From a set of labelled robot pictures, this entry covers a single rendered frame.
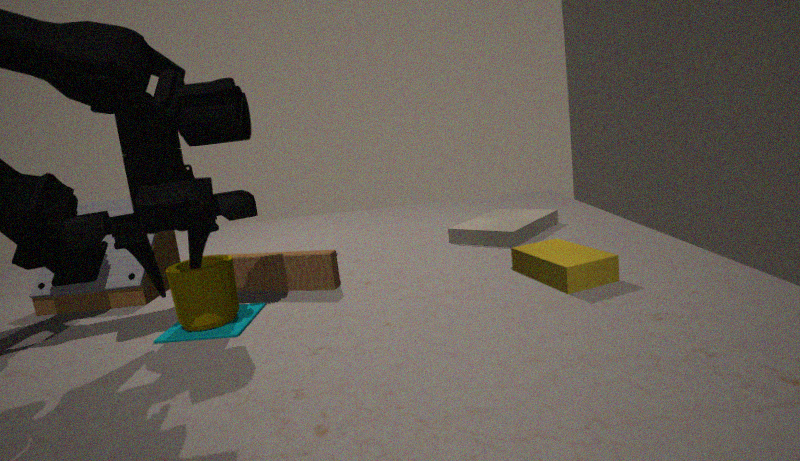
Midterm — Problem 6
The olive yellow cup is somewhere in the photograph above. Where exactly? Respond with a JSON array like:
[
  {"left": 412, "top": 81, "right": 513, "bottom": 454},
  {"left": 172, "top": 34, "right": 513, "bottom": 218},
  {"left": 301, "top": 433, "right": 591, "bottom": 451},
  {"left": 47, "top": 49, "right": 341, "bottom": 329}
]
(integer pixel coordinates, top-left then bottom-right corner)
[{"left": 166, "top": 254, "right": 239, "bottom": 331}]

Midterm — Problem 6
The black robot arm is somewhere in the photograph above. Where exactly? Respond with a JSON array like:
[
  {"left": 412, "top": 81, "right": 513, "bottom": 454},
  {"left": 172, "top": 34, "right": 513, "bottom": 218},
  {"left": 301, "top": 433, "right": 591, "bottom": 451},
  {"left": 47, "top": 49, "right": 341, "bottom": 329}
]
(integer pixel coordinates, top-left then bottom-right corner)
[{"left": 0, "top": 9, "right": 251, "bottom": 286}]

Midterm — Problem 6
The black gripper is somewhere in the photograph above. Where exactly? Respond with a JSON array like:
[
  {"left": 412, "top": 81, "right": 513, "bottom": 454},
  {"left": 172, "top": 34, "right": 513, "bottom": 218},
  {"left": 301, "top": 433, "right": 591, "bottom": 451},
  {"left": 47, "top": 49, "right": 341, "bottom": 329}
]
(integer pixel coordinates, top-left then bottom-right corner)
[{"left": 59, "top": 149, "right": 258, "bottom": 298}]

